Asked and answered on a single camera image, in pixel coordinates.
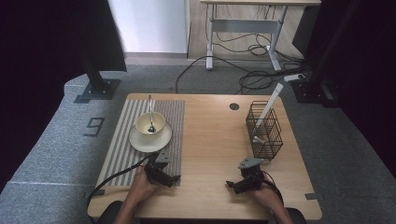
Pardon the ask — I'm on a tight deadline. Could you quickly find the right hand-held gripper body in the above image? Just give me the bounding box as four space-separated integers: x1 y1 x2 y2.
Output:
237 156 265 194

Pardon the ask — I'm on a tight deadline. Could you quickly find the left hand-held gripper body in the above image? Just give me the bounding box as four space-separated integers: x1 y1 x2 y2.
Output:
144 150 173 187

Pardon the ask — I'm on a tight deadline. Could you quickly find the black wire basket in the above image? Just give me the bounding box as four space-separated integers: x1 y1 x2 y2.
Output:
245 100 284 161

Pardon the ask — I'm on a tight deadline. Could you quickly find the cream round plate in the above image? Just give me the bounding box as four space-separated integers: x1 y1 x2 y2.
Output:
128 120 173 153

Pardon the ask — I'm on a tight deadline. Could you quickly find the person's left hand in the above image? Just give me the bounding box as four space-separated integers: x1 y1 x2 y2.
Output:
126 165 161 205

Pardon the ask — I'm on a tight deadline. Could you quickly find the person's right hand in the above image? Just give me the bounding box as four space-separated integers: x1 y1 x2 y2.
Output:
253 185 284 217

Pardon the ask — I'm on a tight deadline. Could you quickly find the metal spoon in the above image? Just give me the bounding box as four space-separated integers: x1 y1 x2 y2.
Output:
147 94 157 134

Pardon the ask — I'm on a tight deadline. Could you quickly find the cream bowl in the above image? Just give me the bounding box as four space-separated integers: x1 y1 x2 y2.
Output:
134 111 166 136

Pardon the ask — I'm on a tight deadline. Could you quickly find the grey striped placemat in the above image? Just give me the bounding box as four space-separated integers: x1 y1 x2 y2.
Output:
96 98 186 188

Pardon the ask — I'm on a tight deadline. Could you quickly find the person's right leg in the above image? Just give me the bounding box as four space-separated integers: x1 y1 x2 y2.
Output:
284 207 307 224

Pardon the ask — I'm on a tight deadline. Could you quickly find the person's leg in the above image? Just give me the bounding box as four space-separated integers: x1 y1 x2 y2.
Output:
95 200 124 224
284 207 307 224

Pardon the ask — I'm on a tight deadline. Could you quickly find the person's left leg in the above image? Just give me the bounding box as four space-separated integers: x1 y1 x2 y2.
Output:
95 200 124 224

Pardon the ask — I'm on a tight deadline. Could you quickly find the long flat white stick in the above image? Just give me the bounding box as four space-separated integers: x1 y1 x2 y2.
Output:
253 82 285 130

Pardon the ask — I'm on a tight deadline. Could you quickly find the grey tape floor numeral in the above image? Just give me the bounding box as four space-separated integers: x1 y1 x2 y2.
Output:
83 117 106 138

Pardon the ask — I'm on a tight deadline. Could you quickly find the black metal stand with base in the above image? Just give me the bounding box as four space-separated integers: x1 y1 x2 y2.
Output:
74 46 121 105
290 0 363 109

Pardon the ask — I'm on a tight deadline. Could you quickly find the white power strip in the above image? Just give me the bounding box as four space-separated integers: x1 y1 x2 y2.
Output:
283 73 306 83

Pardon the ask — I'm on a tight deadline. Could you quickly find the white standing desk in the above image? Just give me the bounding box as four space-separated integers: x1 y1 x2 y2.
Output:
199 0 322 73

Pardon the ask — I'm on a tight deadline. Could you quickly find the black flat panel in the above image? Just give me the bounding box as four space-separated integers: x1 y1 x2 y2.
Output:
292 4 321 59

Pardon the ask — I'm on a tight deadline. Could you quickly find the black curtain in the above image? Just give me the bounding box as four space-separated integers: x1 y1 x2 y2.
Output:
0 0 128 194
320 0 396 178

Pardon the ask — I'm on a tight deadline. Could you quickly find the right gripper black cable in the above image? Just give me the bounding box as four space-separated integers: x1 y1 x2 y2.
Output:
261 170 285 206

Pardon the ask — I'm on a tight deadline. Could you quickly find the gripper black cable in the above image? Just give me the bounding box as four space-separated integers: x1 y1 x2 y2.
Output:
86 152 158 224
261 170 285 206

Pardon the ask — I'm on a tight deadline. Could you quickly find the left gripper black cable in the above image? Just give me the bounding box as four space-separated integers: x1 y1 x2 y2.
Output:
86 152 158 224

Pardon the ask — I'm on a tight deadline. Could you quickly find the long black floor cable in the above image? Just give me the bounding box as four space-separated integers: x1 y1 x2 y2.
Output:
175 55 250 94

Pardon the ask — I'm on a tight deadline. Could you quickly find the tangle of black floor cables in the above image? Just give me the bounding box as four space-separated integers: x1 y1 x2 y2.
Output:
205 4 312 96

